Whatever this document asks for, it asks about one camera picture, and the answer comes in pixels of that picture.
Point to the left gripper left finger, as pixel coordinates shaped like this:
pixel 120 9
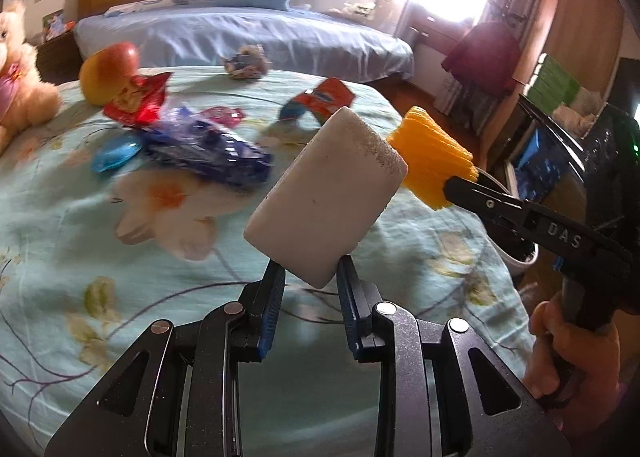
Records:
pixel 262 304

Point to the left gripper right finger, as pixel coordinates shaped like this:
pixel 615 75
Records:
pixel 358 299

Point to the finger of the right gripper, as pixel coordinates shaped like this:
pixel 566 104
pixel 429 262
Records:
pixel 480 201

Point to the orange foam net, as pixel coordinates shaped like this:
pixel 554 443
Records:
pixel 432 157

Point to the white foam block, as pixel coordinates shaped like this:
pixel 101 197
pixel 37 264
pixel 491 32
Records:
pixel 328 199

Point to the red chip bag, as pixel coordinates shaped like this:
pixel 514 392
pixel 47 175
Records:
pixel 139 103

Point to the round trash bin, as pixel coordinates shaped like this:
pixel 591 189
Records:
pixel 518 254

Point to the right hand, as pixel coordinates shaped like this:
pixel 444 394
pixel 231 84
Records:
pixel 596 356

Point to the black glossy tv cabinet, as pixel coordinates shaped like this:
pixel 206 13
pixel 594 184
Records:
pixel 550 152

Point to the green box stack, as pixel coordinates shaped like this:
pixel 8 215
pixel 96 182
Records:
pixel 550 86

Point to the teal floral bed cover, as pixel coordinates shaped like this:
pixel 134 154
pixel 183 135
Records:
pixel 89 260

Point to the dark red hanging coat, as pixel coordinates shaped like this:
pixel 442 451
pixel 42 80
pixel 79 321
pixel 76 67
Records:
pixel 485 57

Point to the blue plastic snack bag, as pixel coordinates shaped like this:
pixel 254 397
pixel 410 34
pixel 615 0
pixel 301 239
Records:
pixel 187 140

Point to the pink candy wrapper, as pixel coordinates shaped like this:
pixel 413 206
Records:
pixel 229 117

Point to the wooden wardrobe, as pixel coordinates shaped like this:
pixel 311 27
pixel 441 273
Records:
pixel 582 35

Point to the red blue snack wrapper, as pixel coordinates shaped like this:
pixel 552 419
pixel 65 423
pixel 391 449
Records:
pixel 322 101

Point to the blue plastic lid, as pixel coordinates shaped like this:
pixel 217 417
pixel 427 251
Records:
pixel 116 152

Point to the crumpled patterned wrapper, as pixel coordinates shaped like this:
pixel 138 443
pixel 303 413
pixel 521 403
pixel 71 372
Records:
pixel 249 63

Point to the blue sheet bed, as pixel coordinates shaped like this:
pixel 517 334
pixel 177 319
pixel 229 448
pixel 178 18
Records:
pixel 297 41

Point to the red yellow apple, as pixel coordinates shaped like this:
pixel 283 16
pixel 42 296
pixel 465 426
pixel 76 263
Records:
pixel 107 71

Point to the cream teddy bear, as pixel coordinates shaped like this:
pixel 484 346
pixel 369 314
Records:
pixel 26 100

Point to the wooden nightstand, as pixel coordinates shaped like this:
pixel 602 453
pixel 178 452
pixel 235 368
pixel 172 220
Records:
pixel 59 59

